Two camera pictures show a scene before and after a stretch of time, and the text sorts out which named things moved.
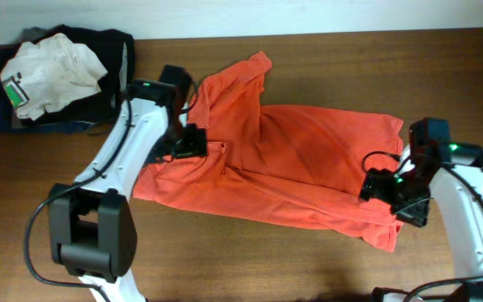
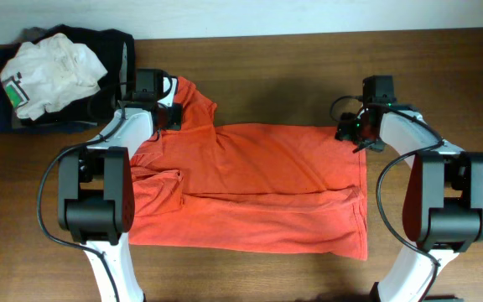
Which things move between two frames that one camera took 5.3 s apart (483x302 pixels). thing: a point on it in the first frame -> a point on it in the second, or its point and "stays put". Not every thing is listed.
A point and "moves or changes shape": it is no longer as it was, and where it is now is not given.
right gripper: [417, 215] -> [345, 131]
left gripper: [198, 145] -> [173, 122]
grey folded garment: [31, 33] stays put
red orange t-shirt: [297, 164] moves or changes shape
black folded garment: [114, 49] stays put
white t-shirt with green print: [40, 75] stays put
